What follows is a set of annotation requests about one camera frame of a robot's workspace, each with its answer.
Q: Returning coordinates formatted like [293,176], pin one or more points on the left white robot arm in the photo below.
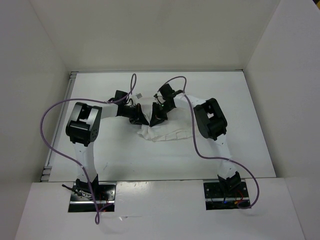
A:
[83,128]

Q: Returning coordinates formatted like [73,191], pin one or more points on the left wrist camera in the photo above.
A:
[124,98]

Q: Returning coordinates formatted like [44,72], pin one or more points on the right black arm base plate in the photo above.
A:
[217,199]

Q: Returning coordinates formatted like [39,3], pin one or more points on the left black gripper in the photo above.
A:
[139,117]

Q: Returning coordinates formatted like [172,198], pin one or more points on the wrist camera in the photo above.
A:
[167,92]
[124,98]

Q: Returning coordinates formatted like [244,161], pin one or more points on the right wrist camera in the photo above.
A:
[167,92]

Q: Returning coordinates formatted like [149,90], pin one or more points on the white pleated skirt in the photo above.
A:
[177,127]

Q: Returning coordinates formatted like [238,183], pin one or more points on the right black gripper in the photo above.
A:
[156,117]

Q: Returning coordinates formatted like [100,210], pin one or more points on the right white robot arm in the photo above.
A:
[207,117]

